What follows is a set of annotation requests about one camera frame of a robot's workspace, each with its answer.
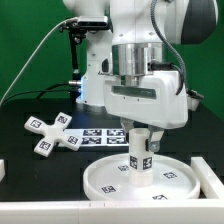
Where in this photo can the white L-shaped border fence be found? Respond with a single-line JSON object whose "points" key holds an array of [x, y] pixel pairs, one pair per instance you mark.
{"points": [[209, 210]]}

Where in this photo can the white round table top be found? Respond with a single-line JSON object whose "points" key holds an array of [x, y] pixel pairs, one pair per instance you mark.
{"points": [[114, 178]]}

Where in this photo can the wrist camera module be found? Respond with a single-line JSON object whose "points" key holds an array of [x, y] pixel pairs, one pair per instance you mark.
{"points": [[193, 99]]}

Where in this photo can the white marker sheet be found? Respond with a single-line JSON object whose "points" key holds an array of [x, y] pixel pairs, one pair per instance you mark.
{"points": [[99, 137]]}

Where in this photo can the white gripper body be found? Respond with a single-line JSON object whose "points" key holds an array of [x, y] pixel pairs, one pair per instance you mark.
{"points": [[154, 101]]}

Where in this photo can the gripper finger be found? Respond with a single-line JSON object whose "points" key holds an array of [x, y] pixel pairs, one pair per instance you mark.
{"points": [[126, 124], [155, 136]]}

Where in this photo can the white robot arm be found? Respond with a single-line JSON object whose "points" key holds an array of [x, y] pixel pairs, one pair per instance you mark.
{"points": [[126, 72]]}

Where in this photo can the black camera on stand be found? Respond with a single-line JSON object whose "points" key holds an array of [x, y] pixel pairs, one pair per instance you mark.
{"points": [[77, 28]]}

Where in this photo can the white cross-shaped table base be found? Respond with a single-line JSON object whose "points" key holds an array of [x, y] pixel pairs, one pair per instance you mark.
{"points": [[52, 134]]}

